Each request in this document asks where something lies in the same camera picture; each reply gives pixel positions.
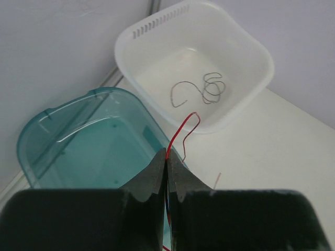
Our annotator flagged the red wire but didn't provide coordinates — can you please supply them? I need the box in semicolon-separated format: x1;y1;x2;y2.
162;111;222;251

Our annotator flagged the teal transparent plastic bin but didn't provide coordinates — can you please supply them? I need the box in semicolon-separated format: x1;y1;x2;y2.
17;87;189;190

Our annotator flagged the black wire in basket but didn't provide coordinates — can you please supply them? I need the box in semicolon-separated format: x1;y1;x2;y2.
169;72;226;108

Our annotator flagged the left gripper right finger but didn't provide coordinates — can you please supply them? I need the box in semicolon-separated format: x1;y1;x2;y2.
166;151;330;250

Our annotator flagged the white plastic basket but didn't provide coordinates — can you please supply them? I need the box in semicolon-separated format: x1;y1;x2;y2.
115;1;274;134

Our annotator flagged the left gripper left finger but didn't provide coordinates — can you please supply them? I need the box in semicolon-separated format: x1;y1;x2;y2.
1;149;166;250

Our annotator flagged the left aluminium frame post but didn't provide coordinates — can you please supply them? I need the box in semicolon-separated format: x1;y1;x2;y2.
147;0;162;16

